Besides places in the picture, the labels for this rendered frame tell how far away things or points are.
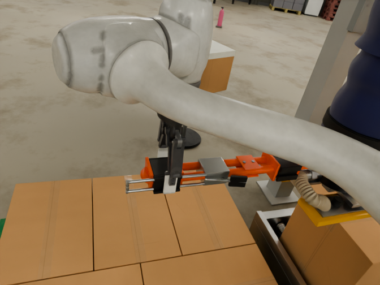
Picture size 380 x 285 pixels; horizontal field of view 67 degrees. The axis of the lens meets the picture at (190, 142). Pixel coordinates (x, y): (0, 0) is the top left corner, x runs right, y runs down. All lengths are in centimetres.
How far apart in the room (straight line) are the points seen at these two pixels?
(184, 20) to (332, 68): 174
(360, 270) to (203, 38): 102
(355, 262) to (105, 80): 111
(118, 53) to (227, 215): 137
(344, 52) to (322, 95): 31
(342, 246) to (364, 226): 12
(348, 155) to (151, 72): 27
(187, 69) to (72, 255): 112
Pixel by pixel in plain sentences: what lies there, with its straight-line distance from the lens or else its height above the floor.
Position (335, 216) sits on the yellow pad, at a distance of 98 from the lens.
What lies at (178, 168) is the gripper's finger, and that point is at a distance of 63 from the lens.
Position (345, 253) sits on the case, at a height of 88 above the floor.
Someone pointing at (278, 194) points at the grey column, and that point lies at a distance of 273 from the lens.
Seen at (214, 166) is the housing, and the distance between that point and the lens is 76.
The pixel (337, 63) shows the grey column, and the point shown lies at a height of 126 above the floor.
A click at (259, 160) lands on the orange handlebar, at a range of 85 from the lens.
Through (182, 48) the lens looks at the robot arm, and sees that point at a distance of 51.
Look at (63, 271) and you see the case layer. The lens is 144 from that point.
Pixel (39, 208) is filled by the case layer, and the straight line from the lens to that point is 168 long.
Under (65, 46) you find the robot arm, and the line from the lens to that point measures 43.
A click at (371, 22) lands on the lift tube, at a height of 166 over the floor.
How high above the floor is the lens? 175
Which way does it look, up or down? 34 degrees down
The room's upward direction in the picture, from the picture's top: 10 degrees clockwise
